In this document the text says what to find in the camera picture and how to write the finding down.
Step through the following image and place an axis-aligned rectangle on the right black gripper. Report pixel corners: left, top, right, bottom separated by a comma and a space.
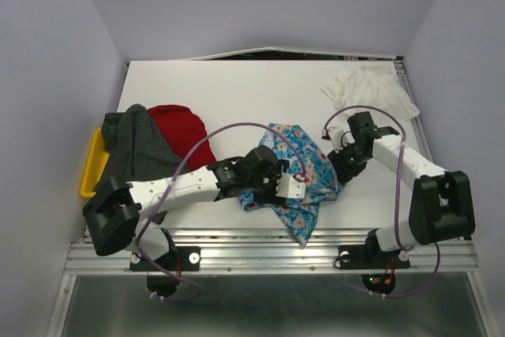
326, 141, 370, 183

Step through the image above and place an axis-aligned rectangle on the blue floral skirt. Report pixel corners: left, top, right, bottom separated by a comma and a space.
238, 122, 342, 246

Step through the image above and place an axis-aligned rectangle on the white pleated skirt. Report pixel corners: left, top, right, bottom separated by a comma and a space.
321, 65, 420, 122

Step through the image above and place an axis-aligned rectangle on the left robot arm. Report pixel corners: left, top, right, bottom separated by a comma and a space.
82, 146, 305, 270

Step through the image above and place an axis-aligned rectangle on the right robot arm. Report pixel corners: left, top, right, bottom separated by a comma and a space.
322, 111, 476, 269

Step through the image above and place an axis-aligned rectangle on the red skirt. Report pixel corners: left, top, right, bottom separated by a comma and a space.
148, 105, 216, 170

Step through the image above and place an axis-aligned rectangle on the dark grey dotted skirt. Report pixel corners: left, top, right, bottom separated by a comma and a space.
99, 104, 182, 183

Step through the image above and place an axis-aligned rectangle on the yellow plastic tray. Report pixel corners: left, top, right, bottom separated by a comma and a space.
80, 129, 110, 199

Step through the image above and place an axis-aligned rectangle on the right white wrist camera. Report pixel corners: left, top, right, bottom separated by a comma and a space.
322, 127, 352, 152

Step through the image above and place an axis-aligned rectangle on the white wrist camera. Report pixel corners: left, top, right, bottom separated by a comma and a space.
322, 127, 352, 152
276, 173, 306, 200

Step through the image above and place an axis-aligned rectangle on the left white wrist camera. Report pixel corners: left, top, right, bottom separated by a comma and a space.
276, 173, 306, 200

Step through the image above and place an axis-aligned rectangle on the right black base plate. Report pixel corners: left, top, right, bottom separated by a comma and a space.
333, 245, 411, 271

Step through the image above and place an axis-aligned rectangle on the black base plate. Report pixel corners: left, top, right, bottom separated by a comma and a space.
333, 245, 411, 271
129, 245, 201, 273

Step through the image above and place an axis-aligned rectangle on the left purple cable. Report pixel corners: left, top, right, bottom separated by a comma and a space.
136, 122, 309, 301

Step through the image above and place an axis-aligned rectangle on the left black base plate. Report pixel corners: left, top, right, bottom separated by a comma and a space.
129, 245, 201, 273

